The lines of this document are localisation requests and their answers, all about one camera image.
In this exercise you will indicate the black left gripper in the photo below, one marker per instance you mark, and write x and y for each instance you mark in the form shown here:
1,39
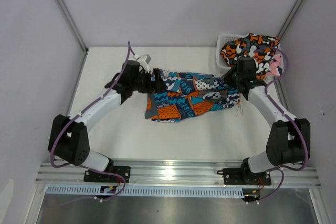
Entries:
153,87

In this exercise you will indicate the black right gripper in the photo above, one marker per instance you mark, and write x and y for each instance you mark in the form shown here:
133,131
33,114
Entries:
226,77

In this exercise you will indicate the orange camouflage shorts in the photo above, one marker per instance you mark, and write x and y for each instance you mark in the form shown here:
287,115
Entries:
249,51

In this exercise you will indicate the blue orange patterned shorts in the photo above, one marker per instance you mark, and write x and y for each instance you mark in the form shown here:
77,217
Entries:
188,95

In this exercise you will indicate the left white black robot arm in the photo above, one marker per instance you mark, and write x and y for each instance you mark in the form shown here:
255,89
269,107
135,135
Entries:
69,137

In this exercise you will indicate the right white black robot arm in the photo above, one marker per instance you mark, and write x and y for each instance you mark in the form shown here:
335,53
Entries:
288,143

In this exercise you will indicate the pink white patterned shorts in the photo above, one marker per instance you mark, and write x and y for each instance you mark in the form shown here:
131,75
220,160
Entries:
276,65

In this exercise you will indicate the white perforated plastic basket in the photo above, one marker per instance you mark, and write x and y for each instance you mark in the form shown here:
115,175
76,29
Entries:
220,48

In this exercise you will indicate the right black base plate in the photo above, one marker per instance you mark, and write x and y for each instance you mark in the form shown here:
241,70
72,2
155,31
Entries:
236,176

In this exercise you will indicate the aluminium front rail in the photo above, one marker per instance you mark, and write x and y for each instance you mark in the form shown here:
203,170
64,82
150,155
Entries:
172,173

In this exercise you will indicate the white slotted cable duct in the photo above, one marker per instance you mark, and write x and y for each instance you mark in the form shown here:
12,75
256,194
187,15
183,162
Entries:
213,192

